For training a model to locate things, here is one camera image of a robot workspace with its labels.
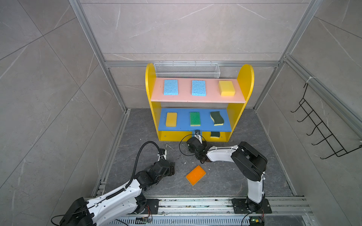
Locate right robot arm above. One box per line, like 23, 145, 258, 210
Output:
187, 135, 268, 212

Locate aluminium mounting rail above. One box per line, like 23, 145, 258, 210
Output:
76, 197, 312, 226

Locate metal mesh basket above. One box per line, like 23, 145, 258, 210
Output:
154, 63, 220, 79

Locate black corrugated cable hose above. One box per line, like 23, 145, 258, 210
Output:
106, 141, 163, 200

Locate bright green sponge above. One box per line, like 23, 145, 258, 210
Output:
189, 112, 201, 127

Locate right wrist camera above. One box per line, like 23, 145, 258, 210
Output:
194, 130, 203, 144

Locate black wire hook rack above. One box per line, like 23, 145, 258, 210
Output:
290, 83, 362, 160

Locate yellow shelf pink blue boards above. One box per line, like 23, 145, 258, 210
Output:
145, 63, 255, 142

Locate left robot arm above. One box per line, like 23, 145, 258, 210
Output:
59, 159, 175, 226

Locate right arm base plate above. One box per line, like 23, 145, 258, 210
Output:
231, 198, 272, 214

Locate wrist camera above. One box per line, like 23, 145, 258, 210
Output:
194, 130, 203, 144
157, 148, 167, 161

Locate yellow sponge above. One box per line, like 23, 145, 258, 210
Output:
165, 112, 177, 128
218, 81, 236, 97

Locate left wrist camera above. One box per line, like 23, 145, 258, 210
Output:
157, 148, 167, 161

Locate blue sponge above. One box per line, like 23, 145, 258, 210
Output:
164, 80, 179, 96
191, 80, 206, 97

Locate orange sponge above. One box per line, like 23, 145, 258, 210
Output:
186, 165, 206, 186

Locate dark green sponge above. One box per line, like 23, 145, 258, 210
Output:
210, 111, 224, 126
210, 131, 221, 139

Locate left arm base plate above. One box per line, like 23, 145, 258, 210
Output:
141, 199, 160, 215

